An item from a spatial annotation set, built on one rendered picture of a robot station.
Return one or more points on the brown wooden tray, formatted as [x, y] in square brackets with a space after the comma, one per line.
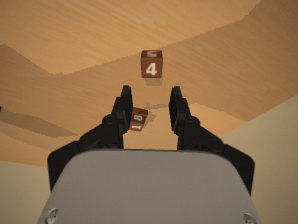
[140, 112]

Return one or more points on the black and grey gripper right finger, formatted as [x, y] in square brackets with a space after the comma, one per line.
[191, 135]

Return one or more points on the brown number cube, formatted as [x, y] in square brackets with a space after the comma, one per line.
[151, 63]
[137, 122]

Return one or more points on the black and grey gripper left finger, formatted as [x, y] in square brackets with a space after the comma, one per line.
[110, 133]

